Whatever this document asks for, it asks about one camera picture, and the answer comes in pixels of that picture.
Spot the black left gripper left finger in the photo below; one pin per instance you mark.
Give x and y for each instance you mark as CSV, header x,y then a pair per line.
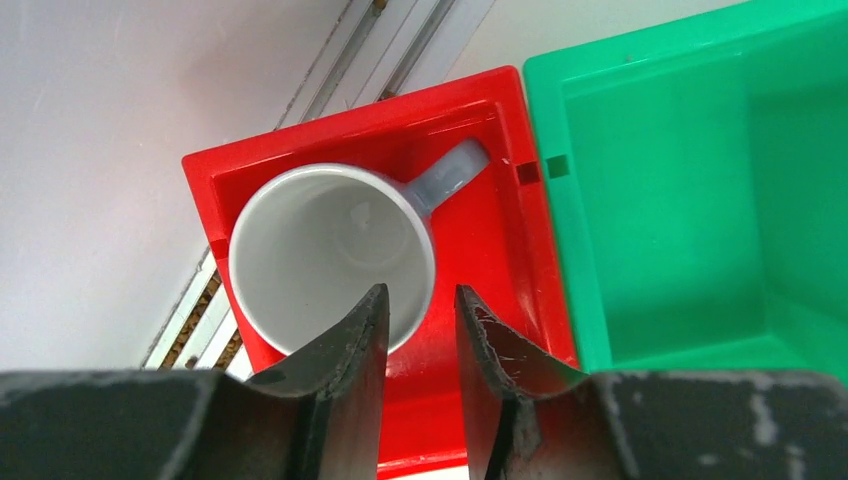
x,y
314,415

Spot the red cup bin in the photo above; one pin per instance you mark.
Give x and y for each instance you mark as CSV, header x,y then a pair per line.
x,y
494,236

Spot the grey handled white mug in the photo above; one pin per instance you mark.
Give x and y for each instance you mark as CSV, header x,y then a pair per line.
x,y
311,241

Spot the green bin with rack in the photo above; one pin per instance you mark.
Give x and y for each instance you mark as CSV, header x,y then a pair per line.
x,y
697,181

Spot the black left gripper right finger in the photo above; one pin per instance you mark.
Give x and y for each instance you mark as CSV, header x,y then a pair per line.
x,y
528,415

